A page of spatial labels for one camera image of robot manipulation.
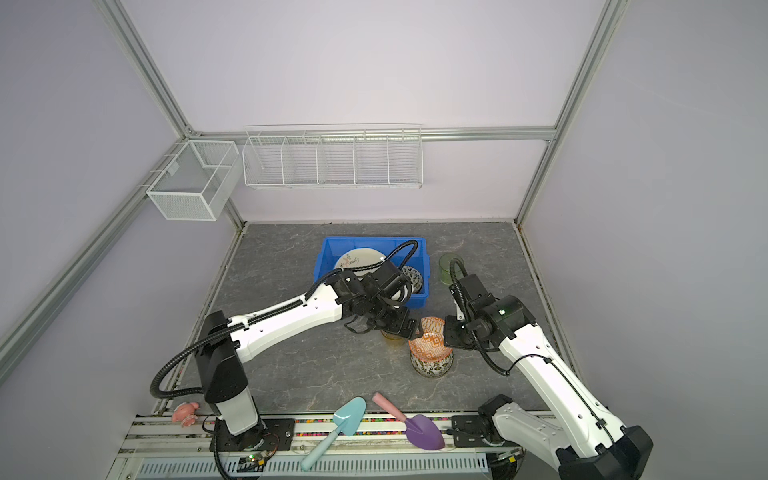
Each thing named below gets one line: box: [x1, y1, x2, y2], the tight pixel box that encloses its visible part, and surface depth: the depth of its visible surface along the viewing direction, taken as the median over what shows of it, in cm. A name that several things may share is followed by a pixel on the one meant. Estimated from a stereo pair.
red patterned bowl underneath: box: [408, 333, 453, 363], surface depth 78 cm
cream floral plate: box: [334, 248, 384, 276], surface depth 107 cm
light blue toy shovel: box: [300, 396, 367, 472], surface depth 78 cm
